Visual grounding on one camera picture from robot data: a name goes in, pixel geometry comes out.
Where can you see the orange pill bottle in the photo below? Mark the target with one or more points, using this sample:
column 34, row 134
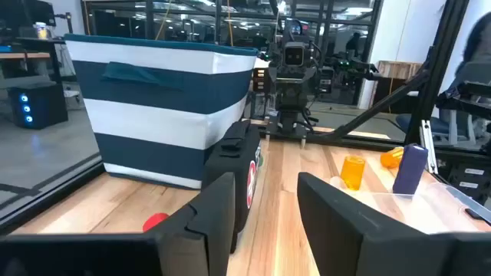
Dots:
column 391, row 158
column 353, row 172

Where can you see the blue bandage roll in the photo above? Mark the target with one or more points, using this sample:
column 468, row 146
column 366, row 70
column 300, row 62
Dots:
column 410, row 168

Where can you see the blue office chair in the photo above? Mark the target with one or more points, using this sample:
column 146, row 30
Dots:
column 414, row 122

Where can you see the wooden top desk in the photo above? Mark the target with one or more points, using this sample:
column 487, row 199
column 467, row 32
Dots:
column 23, row 55

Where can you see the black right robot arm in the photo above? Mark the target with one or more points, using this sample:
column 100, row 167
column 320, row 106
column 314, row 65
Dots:
column 287, row 130

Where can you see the clear jar yellow contents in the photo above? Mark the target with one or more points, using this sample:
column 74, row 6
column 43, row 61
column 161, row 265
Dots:
column 40, row 31

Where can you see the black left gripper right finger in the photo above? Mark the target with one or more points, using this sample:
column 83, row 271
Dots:
column 345, row 237

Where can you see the wooden crate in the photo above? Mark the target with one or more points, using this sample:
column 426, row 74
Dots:
column 399, row 69

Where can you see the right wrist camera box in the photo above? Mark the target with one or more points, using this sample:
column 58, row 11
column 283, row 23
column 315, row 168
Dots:
column 294, row 54

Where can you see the red bandage roll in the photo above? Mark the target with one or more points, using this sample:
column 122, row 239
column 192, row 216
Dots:
column 153, row 222

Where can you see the green marker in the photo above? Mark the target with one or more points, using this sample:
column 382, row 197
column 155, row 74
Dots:
column 261, row 161

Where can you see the person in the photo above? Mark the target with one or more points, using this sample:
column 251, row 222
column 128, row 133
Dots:
column 477, row 46

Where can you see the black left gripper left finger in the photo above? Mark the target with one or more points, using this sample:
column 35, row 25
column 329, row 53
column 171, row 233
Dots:
column 207, row 230

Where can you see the black first aid kit pouch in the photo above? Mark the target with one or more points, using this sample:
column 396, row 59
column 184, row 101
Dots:
column 230, row 168

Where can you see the black computer tower blue lights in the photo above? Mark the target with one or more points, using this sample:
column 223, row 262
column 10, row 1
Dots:
column 46, row 107

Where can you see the silver metal bracket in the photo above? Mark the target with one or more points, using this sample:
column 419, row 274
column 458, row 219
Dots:
column 427, row 145

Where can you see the clear plastic bag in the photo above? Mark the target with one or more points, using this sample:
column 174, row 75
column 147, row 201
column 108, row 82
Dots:
column 422, row 211

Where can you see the black box white labels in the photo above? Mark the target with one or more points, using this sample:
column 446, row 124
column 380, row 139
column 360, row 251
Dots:
column 460, row 180

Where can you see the black monitor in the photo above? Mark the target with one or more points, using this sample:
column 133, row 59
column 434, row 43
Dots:
column 27, row 13

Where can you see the navy white striped fabric basket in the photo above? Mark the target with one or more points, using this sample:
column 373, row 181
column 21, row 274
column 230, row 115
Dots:
column 153, row 126

